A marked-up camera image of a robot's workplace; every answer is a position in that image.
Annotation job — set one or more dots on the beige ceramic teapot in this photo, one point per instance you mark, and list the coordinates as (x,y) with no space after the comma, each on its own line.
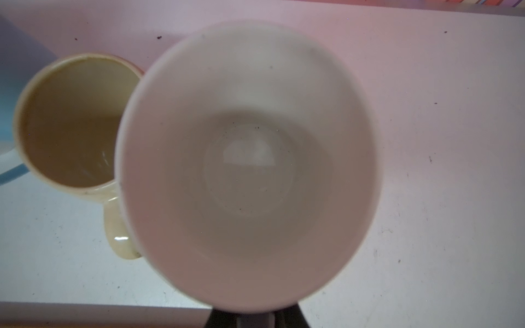
(65,126)

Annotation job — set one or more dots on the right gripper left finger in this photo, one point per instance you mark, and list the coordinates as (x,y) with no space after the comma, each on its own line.
(223,319)

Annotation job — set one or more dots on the orange brown serving tray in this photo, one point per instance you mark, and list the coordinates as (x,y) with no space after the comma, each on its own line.
(79,326)

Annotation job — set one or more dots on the light blue mug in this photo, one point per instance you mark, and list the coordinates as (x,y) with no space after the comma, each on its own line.
(22,56)

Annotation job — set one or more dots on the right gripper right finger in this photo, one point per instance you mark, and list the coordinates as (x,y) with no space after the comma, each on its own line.
(290,317)

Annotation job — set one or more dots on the purple mug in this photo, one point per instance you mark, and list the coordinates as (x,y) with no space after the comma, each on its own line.
(248,166)

